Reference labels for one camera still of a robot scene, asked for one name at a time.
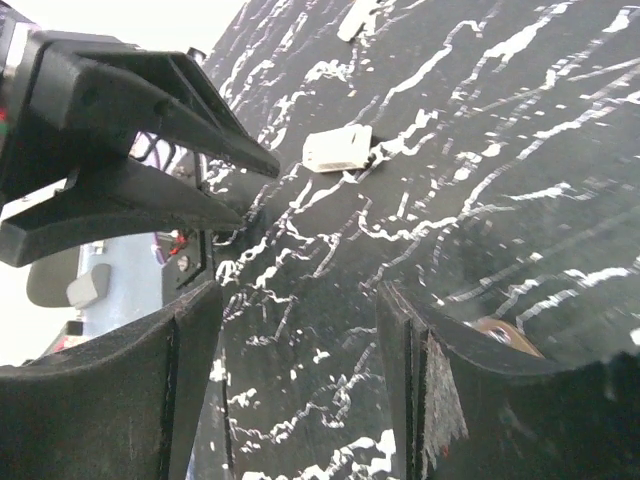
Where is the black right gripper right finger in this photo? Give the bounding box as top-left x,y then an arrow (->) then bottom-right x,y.
376,282 -> 639,479

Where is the small white cap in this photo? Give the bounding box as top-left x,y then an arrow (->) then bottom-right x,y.
337,0 -> 379,42

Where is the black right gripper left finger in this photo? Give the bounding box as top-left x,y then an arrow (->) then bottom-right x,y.
1,281 -> 222,479

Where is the white staple box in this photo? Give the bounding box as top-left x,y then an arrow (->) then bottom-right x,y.
302,124 -> 373,173

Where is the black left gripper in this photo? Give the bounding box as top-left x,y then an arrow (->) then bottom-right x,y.
1,14 -> 280,267

